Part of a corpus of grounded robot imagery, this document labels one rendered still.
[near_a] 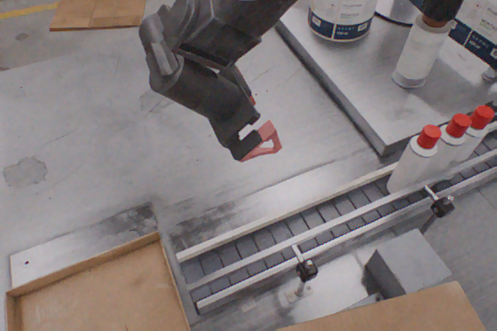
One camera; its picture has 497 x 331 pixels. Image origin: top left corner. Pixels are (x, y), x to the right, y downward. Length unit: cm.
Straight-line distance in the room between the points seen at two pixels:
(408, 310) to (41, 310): 67
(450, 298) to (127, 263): 60
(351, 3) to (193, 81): 80
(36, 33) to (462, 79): 264
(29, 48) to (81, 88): 177
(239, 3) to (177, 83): 12
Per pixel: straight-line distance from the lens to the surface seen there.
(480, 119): 84
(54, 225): 97
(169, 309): 82
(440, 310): 56
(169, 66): 44
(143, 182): 96
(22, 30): 317
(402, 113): 107
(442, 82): 120
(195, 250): 76
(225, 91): 48
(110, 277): 87
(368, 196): 89
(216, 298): 77
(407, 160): 80
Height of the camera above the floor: 162
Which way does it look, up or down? 52 degrees down
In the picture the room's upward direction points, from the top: straight up
